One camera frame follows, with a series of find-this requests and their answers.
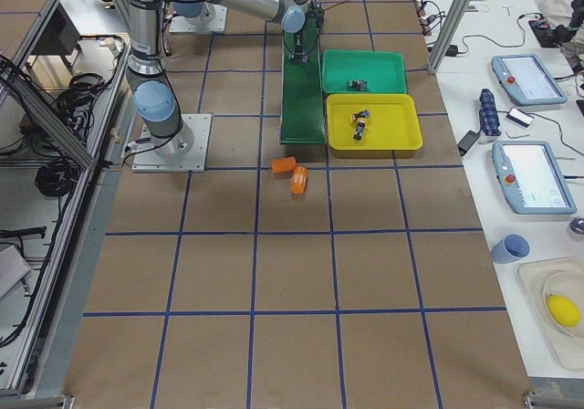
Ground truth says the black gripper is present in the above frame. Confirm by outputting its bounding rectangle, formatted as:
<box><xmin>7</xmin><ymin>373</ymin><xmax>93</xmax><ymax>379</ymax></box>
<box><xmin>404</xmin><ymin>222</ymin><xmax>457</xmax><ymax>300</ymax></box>
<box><xmin>308</xmin><ymin>0</ymin><xmax>325</xmax><ymax>30</ymax></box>
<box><xmin>290</xmin><ymin>32</ymin><xmax>307</xmax><ymax>62</ymax></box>

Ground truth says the plain orange cylinder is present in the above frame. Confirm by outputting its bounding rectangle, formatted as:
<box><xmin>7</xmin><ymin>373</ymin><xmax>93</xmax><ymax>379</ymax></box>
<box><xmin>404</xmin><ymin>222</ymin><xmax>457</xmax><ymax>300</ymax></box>
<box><xmin>271</xmin><ymin>156</ymin><xmax>297</xmax><ymax>174</ymax></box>

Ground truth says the orange cylinder marked 4680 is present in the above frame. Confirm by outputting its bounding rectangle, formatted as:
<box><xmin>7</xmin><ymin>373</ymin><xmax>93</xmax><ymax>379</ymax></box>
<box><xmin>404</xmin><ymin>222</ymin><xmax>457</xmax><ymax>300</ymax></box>
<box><xmin>289</xmin><ymin>165</ymin><xmax>308</xmax><ymax>194</ymax></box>

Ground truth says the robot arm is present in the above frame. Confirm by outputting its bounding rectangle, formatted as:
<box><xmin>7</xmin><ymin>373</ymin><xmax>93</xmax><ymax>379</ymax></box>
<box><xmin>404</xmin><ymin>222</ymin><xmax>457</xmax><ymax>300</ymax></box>
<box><xmin>126</xmin><ymin>0</ymin><xmax>308</xmax><ymax>154</ymax></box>

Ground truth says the green plastic tray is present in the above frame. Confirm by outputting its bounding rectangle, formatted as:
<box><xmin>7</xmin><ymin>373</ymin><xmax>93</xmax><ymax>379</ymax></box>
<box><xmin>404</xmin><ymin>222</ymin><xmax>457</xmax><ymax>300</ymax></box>
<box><xmin>322</xmin><ymin>49</ymin><xmax>408</xmax><ymax>94</ymax></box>

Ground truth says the green conveyor belt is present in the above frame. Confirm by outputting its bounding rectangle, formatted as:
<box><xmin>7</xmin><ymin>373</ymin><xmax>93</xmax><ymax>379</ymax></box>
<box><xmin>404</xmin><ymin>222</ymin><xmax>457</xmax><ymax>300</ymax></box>
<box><xmin>279</xmin><ymin>16</ymin><xmax>326</xmax><ymax>145</ymax></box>

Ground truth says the yellow plastic tray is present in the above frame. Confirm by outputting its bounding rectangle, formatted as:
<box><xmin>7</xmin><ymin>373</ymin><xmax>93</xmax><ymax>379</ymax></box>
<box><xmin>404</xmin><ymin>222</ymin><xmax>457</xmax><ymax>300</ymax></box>
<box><xmin>326</xmin><ymin>93</ymin><xmax>423</xmax><ymax>158</ymax></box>

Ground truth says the blue checkered cloth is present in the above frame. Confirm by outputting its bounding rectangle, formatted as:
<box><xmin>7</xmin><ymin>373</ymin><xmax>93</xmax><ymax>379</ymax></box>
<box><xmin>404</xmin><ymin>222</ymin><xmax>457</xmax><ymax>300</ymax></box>
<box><xmin>479</xmin><ymin>89</ymin><xmax>501</xmax><ymax>137</ymax></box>

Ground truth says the far teach pendant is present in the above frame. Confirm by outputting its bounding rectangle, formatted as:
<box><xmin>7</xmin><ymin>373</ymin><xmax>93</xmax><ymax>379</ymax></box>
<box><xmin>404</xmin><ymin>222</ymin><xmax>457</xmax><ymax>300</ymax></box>
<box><xmin>491</xmin><ymin>54</ymin><xmax>568</xmax><ymax>106</ymax></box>

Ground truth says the teach pendant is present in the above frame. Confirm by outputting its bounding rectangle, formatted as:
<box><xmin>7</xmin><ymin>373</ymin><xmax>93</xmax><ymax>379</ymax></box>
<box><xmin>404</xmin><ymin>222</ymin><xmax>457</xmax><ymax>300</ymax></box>
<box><xmin>491</xmin><ymin>141</ymin><xmax>577</xmax><ymax>215</ymax></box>
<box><xmin>491</xmin><ymin>54</ymin><xmax>568</xmax><ymax>106</ymax></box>

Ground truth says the near teach pendant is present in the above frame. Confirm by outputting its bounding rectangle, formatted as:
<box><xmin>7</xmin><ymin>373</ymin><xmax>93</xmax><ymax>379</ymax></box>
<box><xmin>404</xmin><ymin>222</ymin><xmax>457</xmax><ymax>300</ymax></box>
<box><xmin>491</xmin><ymin>141</ymin><xmax>577</xmax><ymax>215</ymax></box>

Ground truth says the blue plastic cup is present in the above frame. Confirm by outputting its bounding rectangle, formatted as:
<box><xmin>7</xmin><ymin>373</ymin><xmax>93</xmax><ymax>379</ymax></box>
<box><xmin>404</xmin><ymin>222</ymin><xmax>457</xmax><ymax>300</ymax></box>
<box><xmin>491</xmin><ymin>234</ymin><xmax>530</xmax><ymax>264</ymax></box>

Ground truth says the beige tray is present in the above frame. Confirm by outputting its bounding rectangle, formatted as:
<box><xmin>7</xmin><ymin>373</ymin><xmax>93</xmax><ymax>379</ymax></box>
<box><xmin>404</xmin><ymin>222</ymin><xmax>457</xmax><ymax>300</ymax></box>
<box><xmin>518</xmin><ymin>257</ymin><xmax>583</xmax><ymax>371</ymax></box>

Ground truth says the white bowl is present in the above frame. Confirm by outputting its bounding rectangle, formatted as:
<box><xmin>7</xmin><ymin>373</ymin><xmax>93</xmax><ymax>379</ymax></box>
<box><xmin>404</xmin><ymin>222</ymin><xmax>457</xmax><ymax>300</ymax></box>
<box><xmin>542</xmin><ymin>270</ymin><xmax>583</xmax><ymax>340</ymax></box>

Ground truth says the yellow lemon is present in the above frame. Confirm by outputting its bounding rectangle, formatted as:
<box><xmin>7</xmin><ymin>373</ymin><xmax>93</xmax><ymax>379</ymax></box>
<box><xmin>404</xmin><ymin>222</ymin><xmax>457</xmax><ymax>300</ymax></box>
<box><xmin>546</xmin><ymin>294</ymin><xmax>581</xmax><ymax>328</ymax></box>

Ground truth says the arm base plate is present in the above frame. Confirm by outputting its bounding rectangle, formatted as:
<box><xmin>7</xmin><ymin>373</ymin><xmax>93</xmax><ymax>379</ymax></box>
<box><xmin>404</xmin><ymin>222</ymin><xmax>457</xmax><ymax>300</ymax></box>
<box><xmin>170</xmin><ymin>5</ymin><xmax>228</xmax><ymax>35</ymax></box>
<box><xmin>131</xmin><ymin>113</ymin><xmax>212</xmax><ymax>173</ymax></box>

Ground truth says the aluminium frame post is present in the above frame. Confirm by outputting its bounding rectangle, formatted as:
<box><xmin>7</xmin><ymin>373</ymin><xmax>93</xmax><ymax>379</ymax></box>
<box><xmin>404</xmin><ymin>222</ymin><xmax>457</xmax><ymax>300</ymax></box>
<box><xmin>427</xmin><ymin>0</ymin><xmax>471</xmax><ymax>74</ymax></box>

